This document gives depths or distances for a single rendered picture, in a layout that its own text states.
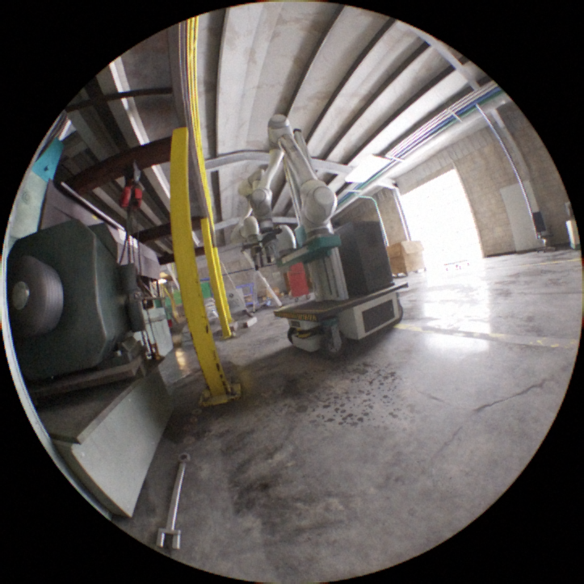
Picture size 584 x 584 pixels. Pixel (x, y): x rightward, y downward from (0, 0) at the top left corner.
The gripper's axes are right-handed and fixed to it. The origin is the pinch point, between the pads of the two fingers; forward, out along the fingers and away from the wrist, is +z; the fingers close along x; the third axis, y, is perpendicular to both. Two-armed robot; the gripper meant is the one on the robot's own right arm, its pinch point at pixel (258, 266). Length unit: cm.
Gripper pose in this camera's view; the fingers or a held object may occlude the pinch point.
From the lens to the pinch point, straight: 141.7
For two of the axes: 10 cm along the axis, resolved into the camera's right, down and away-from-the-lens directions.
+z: 2.2, 9.8, 0.3
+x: -4.3, 0.7, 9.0
